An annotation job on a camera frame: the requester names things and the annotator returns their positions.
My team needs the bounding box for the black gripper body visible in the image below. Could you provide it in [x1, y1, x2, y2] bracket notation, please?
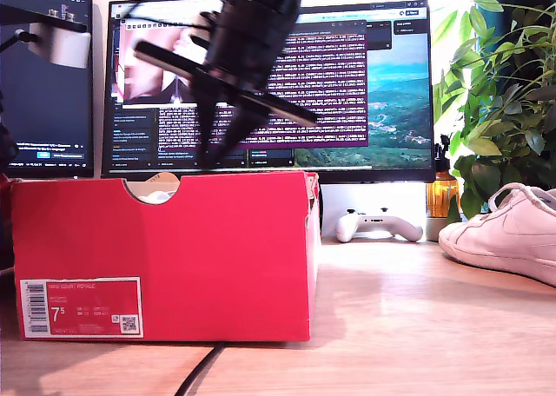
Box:
[133, 0, 321, 128]

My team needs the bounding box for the white leather sneaker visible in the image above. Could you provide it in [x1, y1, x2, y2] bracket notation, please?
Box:
[139, 190, 180, 205]
[437, 181, 556, 287]

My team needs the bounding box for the red cardboard shoebox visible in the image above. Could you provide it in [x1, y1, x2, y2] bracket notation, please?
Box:
[0, 171, 321, 343]

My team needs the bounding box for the wide black computer monitor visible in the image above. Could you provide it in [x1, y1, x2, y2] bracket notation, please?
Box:
[100, 0, 437, 184]

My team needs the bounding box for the white game controller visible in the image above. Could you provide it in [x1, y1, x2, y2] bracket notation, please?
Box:
[334, 208, 425, 244]

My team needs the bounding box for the narrow black computer monitor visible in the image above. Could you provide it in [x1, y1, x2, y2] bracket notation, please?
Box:
[0, 0, 96, 181]

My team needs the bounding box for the amber bottle with black pump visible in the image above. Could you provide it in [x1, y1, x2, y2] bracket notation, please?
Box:
[425, 134, 460, 219]

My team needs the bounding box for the small pale grey pot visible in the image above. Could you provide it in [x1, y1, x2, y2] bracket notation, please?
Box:
[425, 215, 452, 243]

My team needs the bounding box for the green leafy houseplant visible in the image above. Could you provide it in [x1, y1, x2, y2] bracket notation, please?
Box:
[429, 0, 556, 221]

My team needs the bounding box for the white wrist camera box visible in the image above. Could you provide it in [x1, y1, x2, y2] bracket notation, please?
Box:
[15, 21, 92, 70]

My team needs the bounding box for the black cable on table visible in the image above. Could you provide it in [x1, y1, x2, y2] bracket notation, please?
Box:
[172, 341, 227, 396]

